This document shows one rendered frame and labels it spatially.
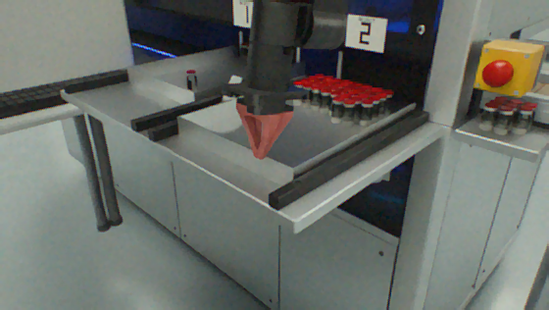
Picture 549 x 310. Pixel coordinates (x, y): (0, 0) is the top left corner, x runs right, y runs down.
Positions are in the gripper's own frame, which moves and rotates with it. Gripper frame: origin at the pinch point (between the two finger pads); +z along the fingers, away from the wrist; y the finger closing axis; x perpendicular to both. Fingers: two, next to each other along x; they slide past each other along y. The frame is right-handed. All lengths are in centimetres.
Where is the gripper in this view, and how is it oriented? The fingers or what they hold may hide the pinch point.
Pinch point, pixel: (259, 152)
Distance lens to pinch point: 57.2
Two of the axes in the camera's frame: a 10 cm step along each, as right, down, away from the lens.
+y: 6.9, -1.6, 7.1
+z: -1.2, 9.4, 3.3
